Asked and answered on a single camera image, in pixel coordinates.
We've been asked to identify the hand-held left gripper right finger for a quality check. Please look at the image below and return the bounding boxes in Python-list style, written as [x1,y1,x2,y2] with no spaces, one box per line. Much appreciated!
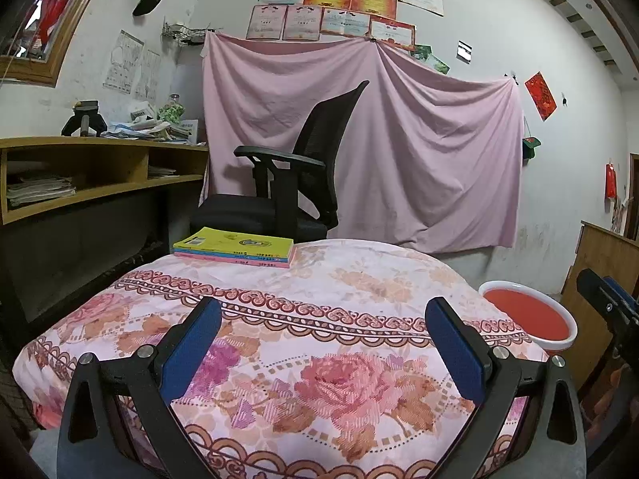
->
[424,297,587,479]

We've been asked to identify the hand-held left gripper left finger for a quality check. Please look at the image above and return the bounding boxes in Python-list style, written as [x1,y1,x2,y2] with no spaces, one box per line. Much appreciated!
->
[56,297,223,479]

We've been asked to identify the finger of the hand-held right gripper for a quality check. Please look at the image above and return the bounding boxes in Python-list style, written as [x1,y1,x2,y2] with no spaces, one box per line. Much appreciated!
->
[576,268,639,319]

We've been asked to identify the red plastic bucket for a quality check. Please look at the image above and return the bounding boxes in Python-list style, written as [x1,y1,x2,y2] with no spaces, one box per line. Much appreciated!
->
[478,281,579,352]

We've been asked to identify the person's right hand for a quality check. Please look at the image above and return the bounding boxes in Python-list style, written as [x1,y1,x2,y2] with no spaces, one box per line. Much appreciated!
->
[586,362,633,436]

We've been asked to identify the wooden board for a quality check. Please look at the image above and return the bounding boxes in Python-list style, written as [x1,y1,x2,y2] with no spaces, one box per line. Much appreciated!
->
[562,220,639,395]

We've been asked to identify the yellow book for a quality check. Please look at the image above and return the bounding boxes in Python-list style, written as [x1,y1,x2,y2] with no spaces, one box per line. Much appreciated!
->
[173,227,294,256]

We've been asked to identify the pink book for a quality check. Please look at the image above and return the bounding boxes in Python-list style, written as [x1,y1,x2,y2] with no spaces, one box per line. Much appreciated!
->
[175,249,296,269]

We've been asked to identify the pink floral blanket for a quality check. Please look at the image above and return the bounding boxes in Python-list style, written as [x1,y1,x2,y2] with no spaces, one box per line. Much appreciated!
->
[12,239,550,479]

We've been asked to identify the pink hanging cloth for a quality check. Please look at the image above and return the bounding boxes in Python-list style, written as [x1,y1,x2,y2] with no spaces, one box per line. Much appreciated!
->
[200,31,525,254]

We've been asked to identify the red paper envelope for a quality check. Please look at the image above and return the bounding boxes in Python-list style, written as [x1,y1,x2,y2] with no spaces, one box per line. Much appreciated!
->
[524,71,558,121]

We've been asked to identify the wooden desk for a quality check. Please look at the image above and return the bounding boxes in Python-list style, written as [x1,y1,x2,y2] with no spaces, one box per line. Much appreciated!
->
[0,136,210,320]

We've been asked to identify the thick stack of shelf papers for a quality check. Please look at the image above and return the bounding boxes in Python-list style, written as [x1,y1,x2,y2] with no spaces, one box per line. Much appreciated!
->
[6,176,77,208]

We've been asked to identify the black office chair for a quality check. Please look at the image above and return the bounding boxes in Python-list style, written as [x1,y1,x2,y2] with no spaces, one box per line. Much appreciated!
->
[190,80,370,245]

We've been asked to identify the pile of papers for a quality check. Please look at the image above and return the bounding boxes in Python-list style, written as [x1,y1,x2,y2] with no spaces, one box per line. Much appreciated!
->
[102,102,200,145]

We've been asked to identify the glass jar with green contents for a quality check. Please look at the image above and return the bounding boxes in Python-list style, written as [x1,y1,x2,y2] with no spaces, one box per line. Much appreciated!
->
[159,94,185,125]

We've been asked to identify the black tripod stand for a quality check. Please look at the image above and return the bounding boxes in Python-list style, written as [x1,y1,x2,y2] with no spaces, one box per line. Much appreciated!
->
[61,101,108,138]

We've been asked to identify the wooden framed window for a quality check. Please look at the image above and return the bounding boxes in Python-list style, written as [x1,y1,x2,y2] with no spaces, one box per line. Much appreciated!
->
[0,0,118,87]

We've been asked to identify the small printed wall sheet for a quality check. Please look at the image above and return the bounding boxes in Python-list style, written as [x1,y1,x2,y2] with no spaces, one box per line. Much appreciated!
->
[134,50,161,101]

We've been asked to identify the large printed wall sheet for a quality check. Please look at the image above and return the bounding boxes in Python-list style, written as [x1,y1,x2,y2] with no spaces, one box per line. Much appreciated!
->
[103,30,145,95]

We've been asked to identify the wire wall rack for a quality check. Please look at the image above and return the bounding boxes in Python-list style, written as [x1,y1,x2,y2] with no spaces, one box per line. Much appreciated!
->
[161,22,220,46]

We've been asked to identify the group of wall certificates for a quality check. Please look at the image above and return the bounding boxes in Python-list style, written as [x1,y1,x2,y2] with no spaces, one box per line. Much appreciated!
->
[246,0,445,51]

